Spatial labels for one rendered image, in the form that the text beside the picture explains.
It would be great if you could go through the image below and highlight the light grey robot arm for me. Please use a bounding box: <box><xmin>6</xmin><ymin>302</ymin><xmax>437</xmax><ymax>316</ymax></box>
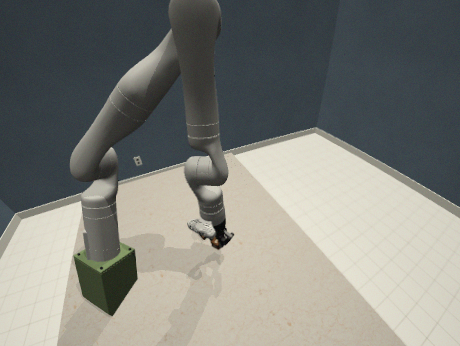
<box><xmin>70</xmin><ymin>0</ymin><xmax>228</xmax><ymax>262</ymax></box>

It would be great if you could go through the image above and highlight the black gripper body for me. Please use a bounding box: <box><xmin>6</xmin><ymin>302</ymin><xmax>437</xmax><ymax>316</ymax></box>
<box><xmin>213</xmin><ymin>216</ymin><xmax>227</xmax><ymax>236</ymax></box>

